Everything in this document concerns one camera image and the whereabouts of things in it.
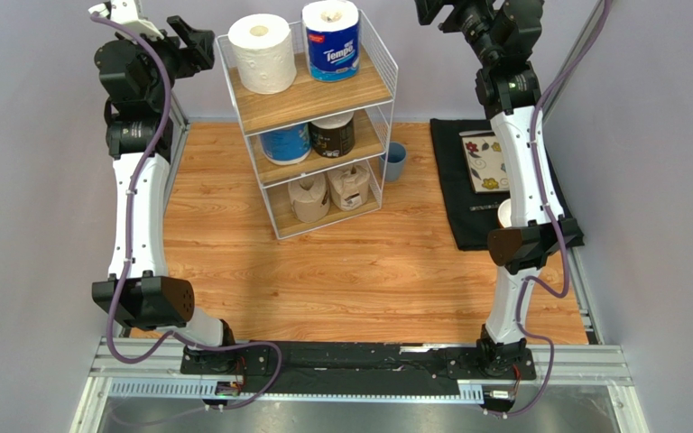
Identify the plain white paper roll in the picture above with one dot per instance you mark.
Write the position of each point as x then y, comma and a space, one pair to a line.
264, 53

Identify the floral square plate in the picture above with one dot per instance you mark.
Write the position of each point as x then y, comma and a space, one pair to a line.
485, 162

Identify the white orange bowl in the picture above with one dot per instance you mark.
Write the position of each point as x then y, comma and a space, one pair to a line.
504, 214

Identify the black paper roll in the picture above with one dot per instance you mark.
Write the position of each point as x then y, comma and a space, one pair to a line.
333, 136

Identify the white wire wooden shelf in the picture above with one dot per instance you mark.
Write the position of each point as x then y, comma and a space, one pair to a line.
369, 95

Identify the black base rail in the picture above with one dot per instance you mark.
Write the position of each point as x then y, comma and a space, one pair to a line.
360, 369

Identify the blue patterned roll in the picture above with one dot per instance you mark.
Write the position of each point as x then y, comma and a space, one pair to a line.
287, 146

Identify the brown paper roll front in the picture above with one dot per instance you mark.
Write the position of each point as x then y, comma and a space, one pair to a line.
349, 186

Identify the brown paper roll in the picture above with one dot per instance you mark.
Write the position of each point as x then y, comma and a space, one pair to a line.
349, 186
309, 198

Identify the blue white roll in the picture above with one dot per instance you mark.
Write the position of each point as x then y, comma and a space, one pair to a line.
331, 39

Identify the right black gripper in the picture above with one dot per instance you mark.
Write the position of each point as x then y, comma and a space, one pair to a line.
442, 13

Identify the silver knife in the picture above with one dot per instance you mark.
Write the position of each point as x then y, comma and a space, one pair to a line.
485, 207

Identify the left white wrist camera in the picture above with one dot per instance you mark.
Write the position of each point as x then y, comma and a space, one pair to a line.
128, 13

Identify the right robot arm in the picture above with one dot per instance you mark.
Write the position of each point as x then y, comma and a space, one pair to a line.
507, 87

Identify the black cloth placemat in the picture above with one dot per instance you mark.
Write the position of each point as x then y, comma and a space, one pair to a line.
470, 229

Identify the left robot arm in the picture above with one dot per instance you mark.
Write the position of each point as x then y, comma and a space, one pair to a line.
138, 291

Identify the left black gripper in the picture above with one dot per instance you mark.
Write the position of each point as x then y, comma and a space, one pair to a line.
198, 55

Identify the blue plastic cup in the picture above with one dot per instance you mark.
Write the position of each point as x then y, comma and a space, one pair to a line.
392, 162

